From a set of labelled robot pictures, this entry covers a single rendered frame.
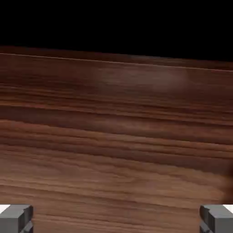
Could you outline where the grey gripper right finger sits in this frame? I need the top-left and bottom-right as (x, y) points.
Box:
(199, 204), (233, 233)

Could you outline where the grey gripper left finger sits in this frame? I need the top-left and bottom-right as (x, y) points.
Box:
(0, 204), (34, 233)

